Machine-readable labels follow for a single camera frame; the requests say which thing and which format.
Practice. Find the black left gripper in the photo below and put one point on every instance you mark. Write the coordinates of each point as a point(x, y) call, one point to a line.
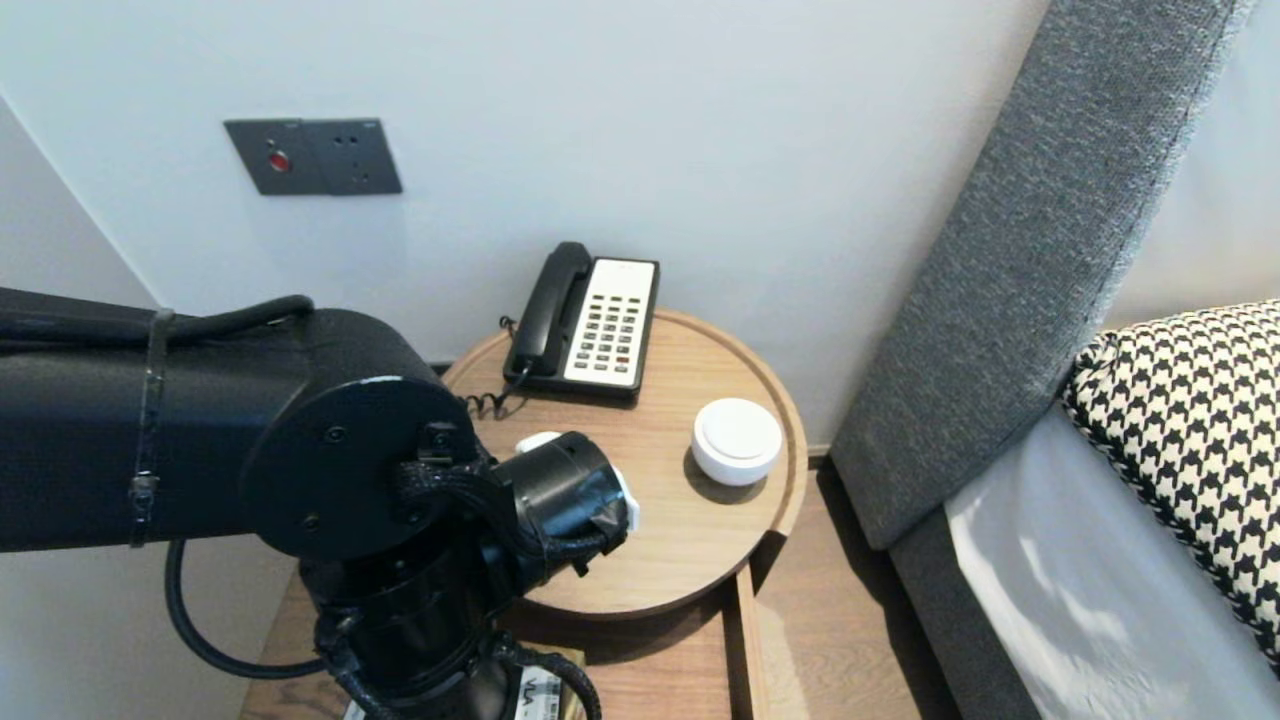
point(490, 695)

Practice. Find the gold tissue pack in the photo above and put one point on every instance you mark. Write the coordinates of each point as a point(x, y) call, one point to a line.
point(570, 660)

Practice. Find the curved-front wooden drawer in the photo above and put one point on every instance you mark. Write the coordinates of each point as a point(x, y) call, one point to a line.
point(700, 670)

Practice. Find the white round lidded container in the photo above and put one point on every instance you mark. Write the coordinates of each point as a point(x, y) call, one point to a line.
point(737, 440)

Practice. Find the black and orange left arm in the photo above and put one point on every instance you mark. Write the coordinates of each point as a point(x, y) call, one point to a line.
point(200, 450)

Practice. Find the round wooden side table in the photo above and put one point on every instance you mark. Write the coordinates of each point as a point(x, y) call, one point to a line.
point(690, 520)

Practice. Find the black telephone base white keypad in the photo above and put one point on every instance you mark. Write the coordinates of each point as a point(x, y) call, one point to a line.
point(610, 330)

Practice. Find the black telephone handset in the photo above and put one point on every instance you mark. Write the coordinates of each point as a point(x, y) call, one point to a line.
point(550, 298)

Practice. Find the white bed sheet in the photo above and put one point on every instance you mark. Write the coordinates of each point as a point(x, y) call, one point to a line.
point(1080, 600)

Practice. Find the grey fabric headboard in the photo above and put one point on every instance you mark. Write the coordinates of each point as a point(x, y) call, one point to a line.
point(1000, 300)

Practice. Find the black white houndstooth pillow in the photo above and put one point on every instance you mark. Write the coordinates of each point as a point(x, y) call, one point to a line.
point(1190, 430)

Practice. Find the grey fabric bed frame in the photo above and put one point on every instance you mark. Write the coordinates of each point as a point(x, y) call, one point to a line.
point(950, 620)

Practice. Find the dark grey wall socket plate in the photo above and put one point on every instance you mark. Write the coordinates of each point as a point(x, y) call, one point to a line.
point(360, 158)

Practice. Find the dark grey red-button wall switch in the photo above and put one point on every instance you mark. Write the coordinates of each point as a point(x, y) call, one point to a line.
point(278, 158)

